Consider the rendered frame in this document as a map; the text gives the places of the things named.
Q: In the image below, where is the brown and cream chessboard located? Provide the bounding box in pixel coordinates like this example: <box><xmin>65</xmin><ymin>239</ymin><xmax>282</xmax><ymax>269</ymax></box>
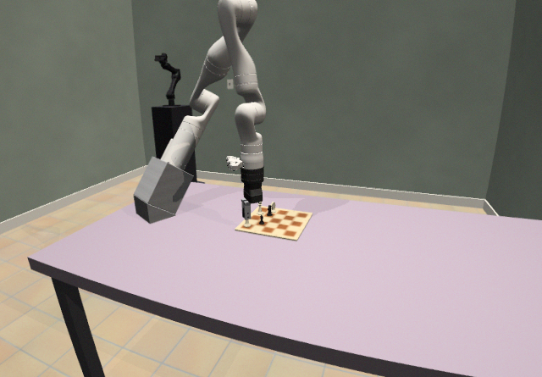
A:
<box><xmin>235</xmin><ymin>206</ymin><xmax>312</xmax><ymax>241</ymax></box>

